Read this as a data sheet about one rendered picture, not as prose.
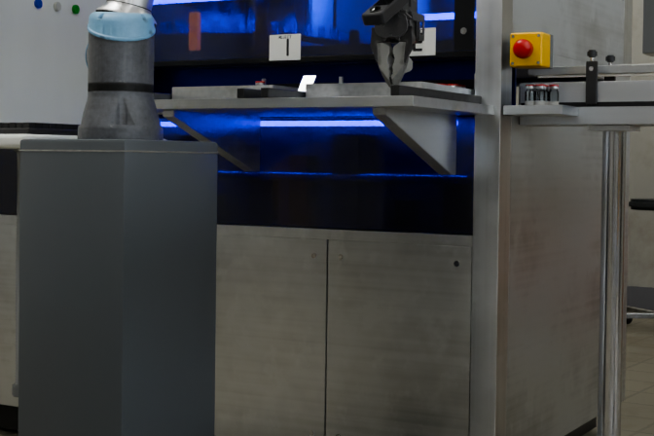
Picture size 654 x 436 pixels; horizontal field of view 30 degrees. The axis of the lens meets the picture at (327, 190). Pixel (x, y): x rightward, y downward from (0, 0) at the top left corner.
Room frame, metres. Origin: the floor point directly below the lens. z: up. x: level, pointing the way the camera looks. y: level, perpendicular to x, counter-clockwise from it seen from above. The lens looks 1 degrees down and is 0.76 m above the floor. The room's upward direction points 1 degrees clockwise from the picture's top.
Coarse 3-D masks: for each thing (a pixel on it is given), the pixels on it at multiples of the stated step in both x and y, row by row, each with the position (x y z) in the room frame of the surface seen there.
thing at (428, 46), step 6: (420, 30) 2.67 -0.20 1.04; (426, 30) 2.66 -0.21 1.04; (432, 30) 2.66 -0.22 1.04; (426, 36) 2.66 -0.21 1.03; (432, 36) 2.66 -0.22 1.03; (426, 42) 2.66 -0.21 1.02; (432, 42) 2.66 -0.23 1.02; (420, 48) 2.67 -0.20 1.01; (426, 48) 2.66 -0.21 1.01; (432, 48) 2.66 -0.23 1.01; (414, 54) 2.68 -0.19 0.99; (420, 54) 2.67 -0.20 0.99; (426, 54) 2.66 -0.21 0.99; (432, 54) 2.66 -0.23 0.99
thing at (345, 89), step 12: (312, 84) 2.50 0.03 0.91; (324, 84) 2.49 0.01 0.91; (336, 84) 2.47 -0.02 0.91; (348, 84) 2.46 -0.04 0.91; (360, 84) 2.45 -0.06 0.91; (372, 84) 2.44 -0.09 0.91; (384, 84) 2.42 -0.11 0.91; (408, 84) 2.40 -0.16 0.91; (420, 84) 2.39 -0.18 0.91; (432, 84) 2.43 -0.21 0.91; (312, 96) 2.50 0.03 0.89; (324, 96) 2.49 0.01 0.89
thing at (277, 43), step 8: (272, 40) 2.86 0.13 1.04; (280, 40) 2.85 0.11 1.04; (296, 40) 2.83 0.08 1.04; (272, 48) 2.86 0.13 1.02; (280, 48) 2.85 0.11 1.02; (296, 48) 2.83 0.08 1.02; (272, 56) 2.86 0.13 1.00; (280, 56) 2.85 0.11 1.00; (288, 56) 2.84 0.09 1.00; (296, 56) 2.83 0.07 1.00
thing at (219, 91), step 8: (176, 88) 2.67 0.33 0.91; (184, 88) 2.66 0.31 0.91; (192, 88) 2.65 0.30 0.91; (200, 88) 2.64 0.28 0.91; (208, 88) 2.63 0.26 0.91; (216, 88) 2.62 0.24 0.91; (224, 88) 2.61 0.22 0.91; (232, 88) 2.60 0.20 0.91; (240, 88) 2.59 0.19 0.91; (248, 88) 2.58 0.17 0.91; (256, 88) 2.57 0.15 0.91; (280, 88) 2.58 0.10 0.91; (288, 88) 2.61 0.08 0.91; (296, 88) 2.63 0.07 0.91; (176, 96) 2.67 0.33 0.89; (184, 96) 2.66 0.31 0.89; (192, 96) 2.65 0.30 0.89; (200, 96) 2.64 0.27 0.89; (208, 96) 2.63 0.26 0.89; (216, 96) 2.62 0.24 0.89; (224, 96) 2.61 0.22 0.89; (232, 96) 2.60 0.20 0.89
